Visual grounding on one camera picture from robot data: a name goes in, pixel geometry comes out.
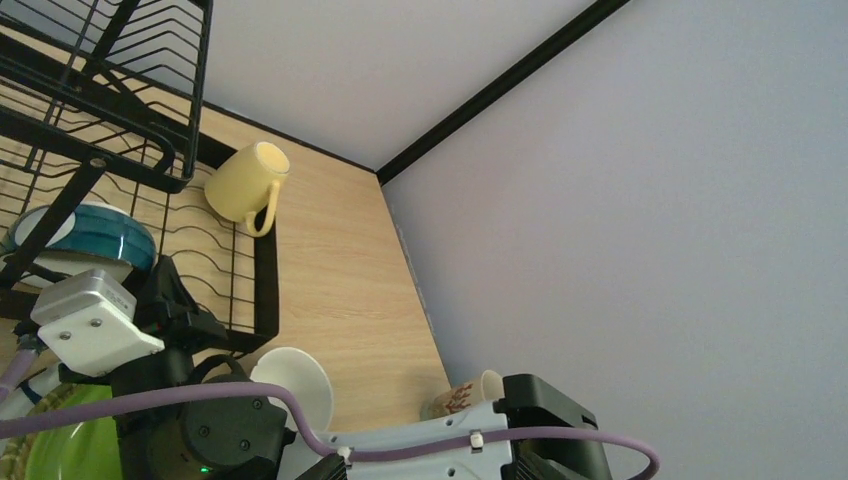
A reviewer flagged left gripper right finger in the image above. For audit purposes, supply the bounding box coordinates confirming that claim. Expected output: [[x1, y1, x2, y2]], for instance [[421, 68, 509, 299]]
[[513, 453, 567, 480]]

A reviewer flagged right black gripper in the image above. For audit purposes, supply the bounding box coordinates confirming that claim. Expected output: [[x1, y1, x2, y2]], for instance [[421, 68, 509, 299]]
[[58, 255, 229, 386]]

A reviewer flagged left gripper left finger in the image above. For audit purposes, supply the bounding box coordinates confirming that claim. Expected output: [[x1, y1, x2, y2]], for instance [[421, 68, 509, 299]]
[[296, 454, 348, 480]]

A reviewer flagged teal patterned white bowl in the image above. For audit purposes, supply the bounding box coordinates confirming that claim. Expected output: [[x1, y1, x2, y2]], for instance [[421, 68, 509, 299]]
[[33, 201, 156, 282]]

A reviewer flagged plain white bowl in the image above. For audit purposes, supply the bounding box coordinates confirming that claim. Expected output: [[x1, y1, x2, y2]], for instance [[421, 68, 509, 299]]
[[249, 347, 335, 432]]

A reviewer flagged yellow mug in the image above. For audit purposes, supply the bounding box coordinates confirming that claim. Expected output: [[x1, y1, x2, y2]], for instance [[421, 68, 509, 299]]
[[203, 141, 290, 238]]

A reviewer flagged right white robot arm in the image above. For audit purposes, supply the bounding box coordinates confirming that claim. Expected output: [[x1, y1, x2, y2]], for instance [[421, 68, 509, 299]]
[[49, 257, 611, 479]]

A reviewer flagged beige mug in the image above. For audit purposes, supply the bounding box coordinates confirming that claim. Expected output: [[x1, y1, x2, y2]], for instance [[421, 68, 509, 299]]
[[419, 370, 505, 421]]

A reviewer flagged green plate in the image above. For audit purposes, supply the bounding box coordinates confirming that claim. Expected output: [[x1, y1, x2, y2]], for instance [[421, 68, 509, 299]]
[[1, 384, 122, 479]]

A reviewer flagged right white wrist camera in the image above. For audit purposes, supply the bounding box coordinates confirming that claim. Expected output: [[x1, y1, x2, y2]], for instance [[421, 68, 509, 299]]
[[30, 269, 165, 377]]

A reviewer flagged black wire dish rack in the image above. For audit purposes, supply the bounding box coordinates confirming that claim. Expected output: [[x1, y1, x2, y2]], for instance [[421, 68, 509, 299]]
[[1, 1, 279, 356]]

